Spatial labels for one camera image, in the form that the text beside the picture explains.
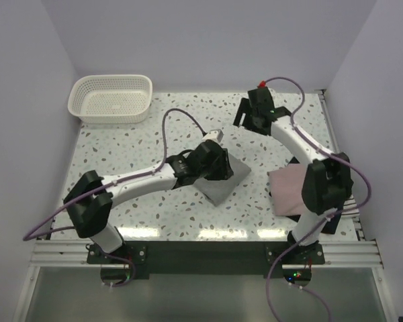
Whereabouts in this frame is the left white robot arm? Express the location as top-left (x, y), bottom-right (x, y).
top-left (64, 140), bottom-right (234, 263)

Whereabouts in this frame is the pink tank top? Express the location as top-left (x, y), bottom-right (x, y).
top-left (269, 164), bottom-right (306, 217)

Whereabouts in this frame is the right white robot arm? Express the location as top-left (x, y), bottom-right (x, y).
top-left (233, 87), bottom-right (353, 264)

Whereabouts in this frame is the navy lettered tank top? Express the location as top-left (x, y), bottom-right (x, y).
top-left (268, 156), bottom-right (343, 235)

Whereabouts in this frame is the grey tank top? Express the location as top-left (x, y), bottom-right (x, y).
top-left (193, 154), bottom-right (251, 207)

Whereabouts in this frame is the white plastic basket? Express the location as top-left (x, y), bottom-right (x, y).
top-left (68, 74), bottom-right (152, 124)

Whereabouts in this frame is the aluminium frame rail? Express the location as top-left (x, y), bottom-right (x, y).
top-left (27, 93), bottom-right (393, 321)

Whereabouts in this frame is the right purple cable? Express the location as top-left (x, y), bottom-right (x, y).
top-left (263, 76), bottom-right (373, 322)

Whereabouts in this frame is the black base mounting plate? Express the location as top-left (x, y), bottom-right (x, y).
top-left (85, 240), bottom-right (326, 281)

